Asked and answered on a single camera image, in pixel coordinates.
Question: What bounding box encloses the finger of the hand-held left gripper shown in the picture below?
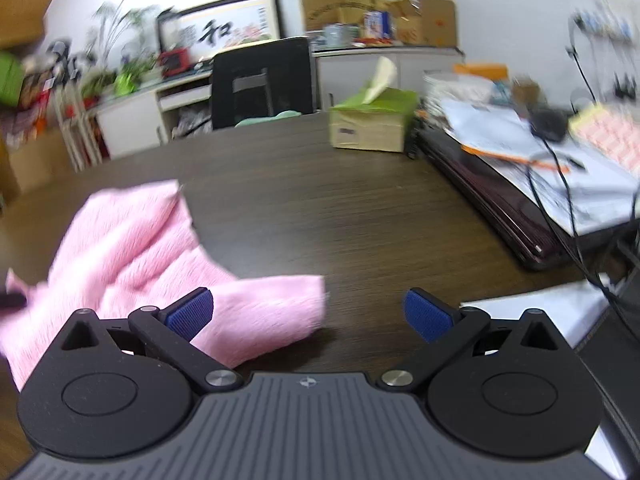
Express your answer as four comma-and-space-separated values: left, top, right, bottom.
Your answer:
0, 269, 29, 311

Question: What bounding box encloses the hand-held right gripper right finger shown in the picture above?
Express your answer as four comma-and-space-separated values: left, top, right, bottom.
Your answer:
376, 287, 572, 392

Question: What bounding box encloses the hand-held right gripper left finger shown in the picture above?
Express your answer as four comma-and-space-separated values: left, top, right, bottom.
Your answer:
59, 287, 239, 394

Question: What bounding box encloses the pink towel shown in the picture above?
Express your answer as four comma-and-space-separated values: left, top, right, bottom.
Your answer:
0, 179, 327, 392

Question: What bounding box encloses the white paper sheet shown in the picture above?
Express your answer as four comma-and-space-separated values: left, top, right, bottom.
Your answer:
459, 279, 615, 357

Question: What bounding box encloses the dark red laptop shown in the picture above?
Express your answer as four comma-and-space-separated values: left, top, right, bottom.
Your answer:
416, 125, 623, 272

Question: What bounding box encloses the white shelf rack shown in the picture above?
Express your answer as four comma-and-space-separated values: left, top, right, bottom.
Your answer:
49, 82, 110, 172

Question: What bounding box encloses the pile of white papers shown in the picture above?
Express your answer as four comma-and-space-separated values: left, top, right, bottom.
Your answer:
422, 72, 640, 236

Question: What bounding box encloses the green tissue box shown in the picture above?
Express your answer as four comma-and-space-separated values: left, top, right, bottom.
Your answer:
328, 56, 420, 154

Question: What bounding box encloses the light green seat cushion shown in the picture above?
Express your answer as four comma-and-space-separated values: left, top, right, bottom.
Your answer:
234, 109, 302, 129

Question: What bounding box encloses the black pen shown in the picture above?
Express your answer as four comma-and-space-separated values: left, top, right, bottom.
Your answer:
549, 151, 587, 170

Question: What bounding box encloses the bright green bag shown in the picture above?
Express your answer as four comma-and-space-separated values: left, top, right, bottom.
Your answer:
0, 52, 27, 109

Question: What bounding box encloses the black computer mouse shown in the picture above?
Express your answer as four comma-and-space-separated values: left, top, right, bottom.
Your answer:
529, 109, 570, 142

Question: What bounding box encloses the black office chair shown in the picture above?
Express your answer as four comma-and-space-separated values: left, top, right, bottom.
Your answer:
210, 36, 319, 131

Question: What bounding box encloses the orange envelope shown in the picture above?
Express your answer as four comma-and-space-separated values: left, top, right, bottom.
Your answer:
454, 62, 509, 82

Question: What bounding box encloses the red appliance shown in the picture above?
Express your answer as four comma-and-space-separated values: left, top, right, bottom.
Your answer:
159, 47, 194, 79

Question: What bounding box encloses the white cabinet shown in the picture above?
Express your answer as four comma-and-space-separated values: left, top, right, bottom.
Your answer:
95, 46, 463, 161

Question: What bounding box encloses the pink keyboard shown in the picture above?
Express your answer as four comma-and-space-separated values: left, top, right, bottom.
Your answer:
566, 102, 640, 177

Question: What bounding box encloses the green potted plant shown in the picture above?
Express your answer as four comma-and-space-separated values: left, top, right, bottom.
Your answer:
80, 0, 161, 101

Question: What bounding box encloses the framed calligraphy picture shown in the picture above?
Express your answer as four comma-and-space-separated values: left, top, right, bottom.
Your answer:
156, 0, 284, 64

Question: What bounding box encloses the tall cardboard box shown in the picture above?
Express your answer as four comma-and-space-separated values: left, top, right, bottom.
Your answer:
394, 0, 459, 49

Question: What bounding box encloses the large brown cardboard box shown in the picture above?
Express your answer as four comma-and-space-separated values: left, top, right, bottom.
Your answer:
0, 0, 78, 52

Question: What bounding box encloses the blue and white carton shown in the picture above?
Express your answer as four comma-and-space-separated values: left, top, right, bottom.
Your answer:
362, 10, 392, 41

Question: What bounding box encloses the flat cardboard box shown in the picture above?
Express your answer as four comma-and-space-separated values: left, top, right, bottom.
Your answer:
299, 0, 389, 37

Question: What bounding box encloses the black cable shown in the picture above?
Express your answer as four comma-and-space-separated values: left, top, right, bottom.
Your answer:
525, 47, 640, 331

